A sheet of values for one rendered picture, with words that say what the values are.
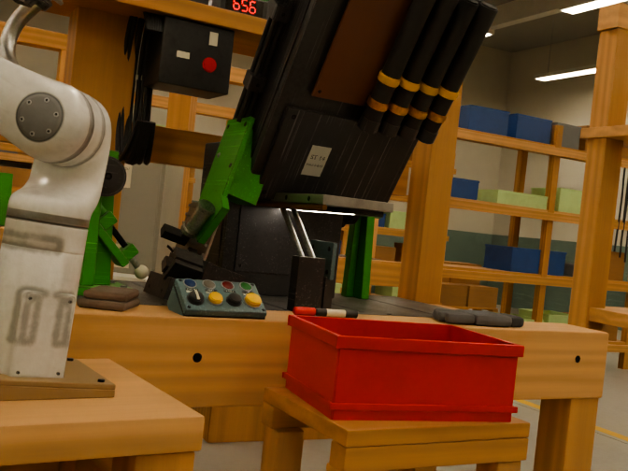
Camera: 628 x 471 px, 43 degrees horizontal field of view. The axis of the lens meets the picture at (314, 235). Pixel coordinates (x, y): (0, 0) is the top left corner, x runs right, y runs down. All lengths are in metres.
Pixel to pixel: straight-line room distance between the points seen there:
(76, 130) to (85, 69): 0.98
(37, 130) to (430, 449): 0.69
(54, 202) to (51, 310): 0.12
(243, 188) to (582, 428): 0.93
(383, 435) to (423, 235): 1.22
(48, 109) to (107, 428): 0.35
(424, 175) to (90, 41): 1.00
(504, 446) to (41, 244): 0.75
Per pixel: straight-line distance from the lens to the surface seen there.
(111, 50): 1.91
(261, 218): 1.79
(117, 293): 1.32
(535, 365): 1.77
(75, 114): 0.91
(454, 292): 11.36
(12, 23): 1.65
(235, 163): 1.58
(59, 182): 0.98
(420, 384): 1.20
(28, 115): 0.93
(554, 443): 1.92
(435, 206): 2.31
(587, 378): 1.89
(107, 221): 1.53
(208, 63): 1.86
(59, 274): 0.93
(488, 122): 7.03
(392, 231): 9.92
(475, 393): 1.25
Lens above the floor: 1.07
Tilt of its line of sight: 1 degrees down
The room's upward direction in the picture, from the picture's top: 6 degrees clockwise
